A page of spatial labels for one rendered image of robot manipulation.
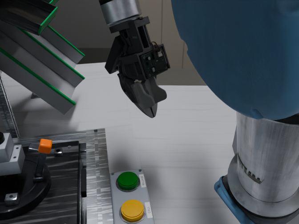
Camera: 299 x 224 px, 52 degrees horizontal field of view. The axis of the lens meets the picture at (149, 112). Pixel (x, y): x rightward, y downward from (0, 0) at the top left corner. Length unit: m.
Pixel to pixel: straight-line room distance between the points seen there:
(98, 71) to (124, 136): 0.42
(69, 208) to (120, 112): 0.47
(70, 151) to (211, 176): 0.34
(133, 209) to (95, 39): 2.57
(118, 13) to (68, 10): 2.39
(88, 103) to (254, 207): 0.70
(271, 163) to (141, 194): 0.32
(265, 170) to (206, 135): 0.55
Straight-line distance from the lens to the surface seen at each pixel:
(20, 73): 0.74
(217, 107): 1.02
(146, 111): 0.67
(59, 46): 0.99
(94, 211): 0.58
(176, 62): 3.14
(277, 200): 0.46
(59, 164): 0.66
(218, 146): 0.86
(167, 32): 3.01
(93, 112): 0.98
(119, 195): 0.59
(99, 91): 1.09
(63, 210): 0.58
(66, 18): 3.02
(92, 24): 2.98
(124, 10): 0.60
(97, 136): 0.74
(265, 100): 0.17
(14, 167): 0.57
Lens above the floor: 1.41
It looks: 35 degrees down
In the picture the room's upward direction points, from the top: straight up
